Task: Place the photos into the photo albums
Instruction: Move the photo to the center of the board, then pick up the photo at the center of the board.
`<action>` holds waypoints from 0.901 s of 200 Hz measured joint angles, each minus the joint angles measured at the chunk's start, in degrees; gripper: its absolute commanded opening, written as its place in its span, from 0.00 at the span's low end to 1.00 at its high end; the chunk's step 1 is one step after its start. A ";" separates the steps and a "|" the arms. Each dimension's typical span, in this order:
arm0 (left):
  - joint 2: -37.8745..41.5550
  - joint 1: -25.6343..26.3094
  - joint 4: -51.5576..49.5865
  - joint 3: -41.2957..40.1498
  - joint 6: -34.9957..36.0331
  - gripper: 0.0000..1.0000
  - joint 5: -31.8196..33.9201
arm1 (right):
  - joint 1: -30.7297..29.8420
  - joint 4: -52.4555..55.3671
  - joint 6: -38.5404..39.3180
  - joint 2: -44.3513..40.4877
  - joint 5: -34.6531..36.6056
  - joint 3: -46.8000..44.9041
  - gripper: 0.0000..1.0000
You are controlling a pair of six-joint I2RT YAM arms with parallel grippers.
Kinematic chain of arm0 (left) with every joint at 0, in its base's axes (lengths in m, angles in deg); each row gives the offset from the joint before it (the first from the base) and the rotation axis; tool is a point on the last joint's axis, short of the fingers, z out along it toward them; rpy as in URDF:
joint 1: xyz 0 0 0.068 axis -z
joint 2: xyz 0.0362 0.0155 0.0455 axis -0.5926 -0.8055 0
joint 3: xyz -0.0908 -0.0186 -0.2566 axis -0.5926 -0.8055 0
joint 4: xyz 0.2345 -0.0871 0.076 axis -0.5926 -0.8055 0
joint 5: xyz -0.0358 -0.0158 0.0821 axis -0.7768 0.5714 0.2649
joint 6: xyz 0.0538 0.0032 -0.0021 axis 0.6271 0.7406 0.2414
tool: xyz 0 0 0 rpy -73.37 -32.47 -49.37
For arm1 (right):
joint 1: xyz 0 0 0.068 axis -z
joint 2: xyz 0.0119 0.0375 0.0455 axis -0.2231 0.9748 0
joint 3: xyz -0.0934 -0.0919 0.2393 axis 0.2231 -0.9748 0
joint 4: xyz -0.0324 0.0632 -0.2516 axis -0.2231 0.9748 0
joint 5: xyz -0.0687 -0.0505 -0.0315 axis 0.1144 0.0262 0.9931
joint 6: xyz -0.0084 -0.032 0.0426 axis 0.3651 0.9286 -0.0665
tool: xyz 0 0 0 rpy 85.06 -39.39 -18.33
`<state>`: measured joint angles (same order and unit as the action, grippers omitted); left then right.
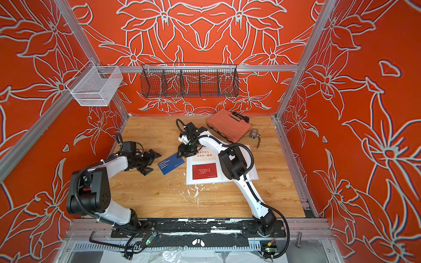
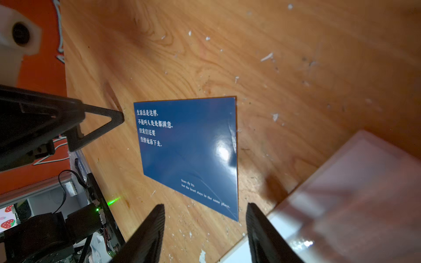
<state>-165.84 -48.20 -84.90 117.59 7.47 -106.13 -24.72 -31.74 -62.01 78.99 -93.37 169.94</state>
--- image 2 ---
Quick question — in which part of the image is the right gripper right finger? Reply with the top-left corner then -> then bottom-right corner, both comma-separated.
246,203 -> 302,263

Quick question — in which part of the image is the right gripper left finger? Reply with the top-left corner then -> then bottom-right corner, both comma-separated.
111,204 -> 166,263

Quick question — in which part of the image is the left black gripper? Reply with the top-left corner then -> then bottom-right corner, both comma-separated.
0,84 -> 126,172

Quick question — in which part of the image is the white photo album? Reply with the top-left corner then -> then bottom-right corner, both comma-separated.
221,131 -> 421,263

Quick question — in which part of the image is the dark blue card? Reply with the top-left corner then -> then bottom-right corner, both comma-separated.
134,96 -> 239,220

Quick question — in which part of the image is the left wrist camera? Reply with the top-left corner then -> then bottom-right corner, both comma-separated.
1,5 -> 42,87

